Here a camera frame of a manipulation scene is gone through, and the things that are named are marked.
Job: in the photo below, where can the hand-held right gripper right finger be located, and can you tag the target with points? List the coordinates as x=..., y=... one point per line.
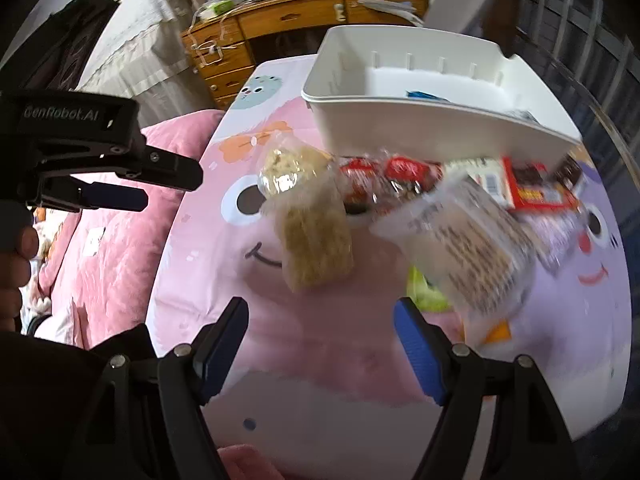
x=420, y=355

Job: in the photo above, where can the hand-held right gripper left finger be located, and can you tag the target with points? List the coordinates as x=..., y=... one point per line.
x=222, y=355

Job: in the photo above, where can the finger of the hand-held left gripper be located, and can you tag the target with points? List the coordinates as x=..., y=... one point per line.
x=170, y=170
x=110, y=197

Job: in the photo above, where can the green snack packet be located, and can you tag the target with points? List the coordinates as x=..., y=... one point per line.
x=425, y=292

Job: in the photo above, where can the orange snack packet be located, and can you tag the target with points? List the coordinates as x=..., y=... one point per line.
x=497, y=332

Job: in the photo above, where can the clear printed snack packet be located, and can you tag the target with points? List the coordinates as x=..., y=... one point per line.
x=465, y=245

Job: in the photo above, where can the clear rice cracker packet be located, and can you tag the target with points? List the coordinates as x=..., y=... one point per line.
x=310, y=240

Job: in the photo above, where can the red candy packet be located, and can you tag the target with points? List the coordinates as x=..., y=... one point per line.
x=407, y=172
x=357, y=180

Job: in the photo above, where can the white red-edged snack packet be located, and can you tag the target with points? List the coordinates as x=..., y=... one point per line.
x=482, y=175

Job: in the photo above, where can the white plastic bin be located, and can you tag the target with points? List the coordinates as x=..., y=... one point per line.
x=400, y=125

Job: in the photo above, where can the person's left hand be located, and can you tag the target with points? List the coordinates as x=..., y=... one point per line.
x=12, y=285

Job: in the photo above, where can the pink quilt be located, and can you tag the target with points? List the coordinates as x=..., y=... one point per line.
x=125, y=260

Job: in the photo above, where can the wooden door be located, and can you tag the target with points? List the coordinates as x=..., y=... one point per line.
x=65, y=45

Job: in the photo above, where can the cartoon printed tablecloth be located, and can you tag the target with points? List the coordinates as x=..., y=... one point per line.
x=310, y=340

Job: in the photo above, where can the white lace cover cloth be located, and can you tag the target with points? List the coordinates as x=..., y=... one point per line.
x=135, y=45

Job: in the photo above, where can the green tissue box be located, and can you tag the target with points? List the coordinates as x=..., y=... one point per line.
x=217, y=7

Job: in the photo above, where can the wooden desk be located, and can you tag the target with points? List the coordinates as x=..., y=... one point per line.
x=280, y=15

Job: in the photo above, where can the blue snack packet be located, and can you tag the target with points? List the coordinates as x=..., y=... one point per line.
x=425, y=95

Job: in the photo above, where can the metal window grille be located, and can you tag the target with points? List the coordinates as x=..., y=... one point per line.
x=575, y=25

